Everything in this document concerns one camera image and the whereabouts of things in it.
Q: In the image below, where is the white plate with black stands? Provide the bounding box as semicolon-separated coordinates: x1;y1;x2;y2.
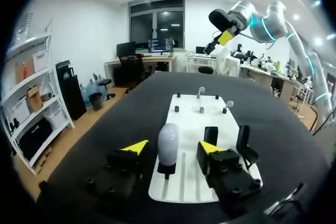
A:
148;92;262;204

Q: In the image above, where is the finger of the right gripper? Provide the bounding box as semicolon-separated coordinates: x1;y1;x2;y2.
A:
217;30;235;47
203;40;219;56

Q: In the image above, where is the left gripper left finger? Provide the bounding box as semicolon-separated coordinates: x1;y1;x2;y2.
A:
83;140;151;201

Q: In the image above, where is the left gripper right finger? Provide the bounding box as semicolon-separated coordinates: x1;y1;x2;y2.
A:
196;141;264;204

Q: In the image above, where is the pale grey earbud case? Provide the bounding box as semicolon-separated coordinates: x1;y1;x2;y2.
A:
157;123;180;167

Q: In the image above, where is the white cable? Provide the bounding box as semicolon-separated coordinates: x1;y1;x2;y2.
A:
239;32;277;50

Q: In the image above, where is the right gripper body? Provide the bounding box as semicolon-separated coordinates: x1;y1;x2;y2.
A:
208;8;249;38

